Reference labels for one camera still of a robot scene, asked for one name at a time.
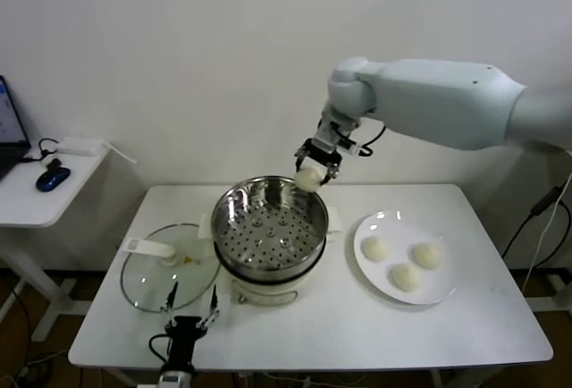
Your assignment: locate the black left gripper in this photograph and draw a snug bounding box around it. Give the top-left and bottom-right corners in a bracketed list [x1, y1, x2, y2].
[161, 281, 222, 367]

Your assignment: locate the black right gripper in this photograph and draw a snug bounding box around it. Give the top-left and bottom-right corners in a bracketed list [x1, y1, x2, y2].
[294, 137, 344, 184]

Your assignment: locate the white steamed baozi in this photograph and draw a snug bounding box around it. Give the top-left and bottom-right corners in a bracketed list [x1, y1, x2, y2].
[293, 164, 327, 192]
[360, 235, 391, 264]
[410, 242, 444, 270]
[391, 262, 424, 293]

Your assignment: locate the stainless steel steamer basket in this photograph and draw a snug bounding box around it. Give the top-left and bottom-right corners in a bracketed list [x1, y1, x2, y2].
[210, 176, 330, 280]

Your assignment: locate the round glass pot lid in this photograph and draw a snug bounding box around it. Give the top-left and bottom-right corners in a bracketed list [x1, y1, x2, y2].
[119, 224, 222, 314]

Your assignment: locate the white electric cooker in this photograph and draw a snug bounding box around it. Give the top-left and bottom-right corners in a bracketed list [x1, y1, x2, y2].
[198, 209, 343, 308]

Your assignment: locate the thin white stick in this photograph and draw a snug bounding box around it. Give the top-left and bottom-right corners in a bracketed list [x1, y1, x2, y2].
[101, 141, 139, 166]

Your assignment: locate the white round plate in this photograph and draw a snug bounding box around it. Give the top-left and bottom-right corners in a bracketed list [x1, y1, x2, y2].
[352, 211, 460, 306]

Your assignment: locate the blue computer mouse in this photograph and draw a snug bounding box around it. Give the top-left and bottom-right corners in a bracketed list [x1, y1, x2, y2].
[35, 167, 72, 194]

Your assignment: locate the white side table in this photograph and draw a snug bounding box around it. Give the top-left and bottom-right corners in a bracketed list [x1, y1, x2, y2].
[0, 145, 114, 344]

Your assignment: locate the white power adapter box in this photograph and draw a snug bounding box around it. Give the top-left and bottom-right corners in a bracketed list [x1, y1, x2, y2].
[55, 137, 102, 157]

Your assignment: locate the black laptop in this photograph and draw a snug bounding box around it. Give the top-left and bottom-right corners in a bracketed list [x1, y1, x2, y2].
[0, 75, 32, 183]

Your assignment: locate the white desk foot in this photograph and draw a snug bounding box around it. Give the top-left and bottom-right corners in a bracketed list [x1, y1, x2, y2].
[526, 273, 572, 314]

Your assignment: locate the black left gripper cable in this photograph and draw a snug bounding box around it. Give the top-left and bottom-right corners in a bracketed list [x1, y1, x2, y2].
[147, 333, 174, 366]

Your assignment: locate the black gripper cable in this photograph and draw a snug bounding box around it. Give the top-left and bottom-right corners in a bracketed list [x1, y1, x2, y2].
[147, 333, 174, 366]
[357, 122, 388, 157]

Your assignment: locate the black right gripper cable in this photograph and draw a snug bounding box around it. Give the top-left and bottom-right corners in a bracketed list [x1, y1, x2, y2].
[357, 122, 388, 157]

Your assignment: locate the white lid handle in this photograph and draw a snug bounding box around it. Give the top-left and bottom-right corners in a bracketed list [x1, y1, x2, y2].
[122, 238, 176, 269]

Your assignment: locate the black looped cable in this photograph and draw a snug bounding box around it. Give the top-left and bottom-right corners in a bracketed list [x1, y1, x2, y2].
[19, 138, 62, 171]

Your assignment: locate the black wall power cable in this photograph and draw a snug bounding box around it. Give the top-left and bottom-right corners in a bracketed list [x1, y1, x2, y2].
[500, 185, 564, 260]

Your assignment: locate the white hanging cable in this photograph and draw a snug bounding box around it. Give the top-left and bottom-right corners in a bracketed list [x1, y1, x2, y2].
[519, 190, 572, 296]

